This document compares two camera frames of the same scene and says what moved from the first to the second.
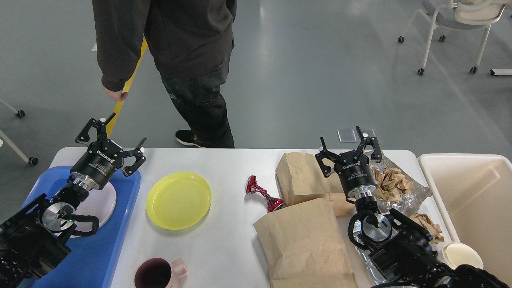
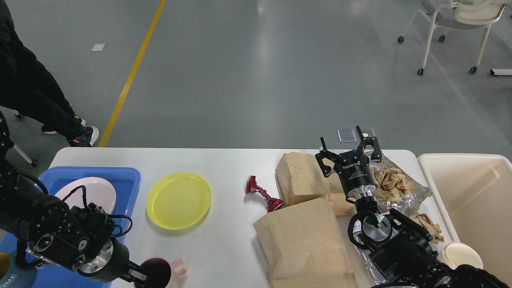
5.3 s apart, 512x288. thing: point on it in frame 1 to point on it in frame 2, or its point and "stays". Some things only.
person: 190,42 to 27,87
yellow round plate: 179,201 stays
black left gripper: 97,167 to 110,262
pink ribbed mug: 160,273 stays
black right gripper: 357,176 stays
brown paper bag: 306,247 stays
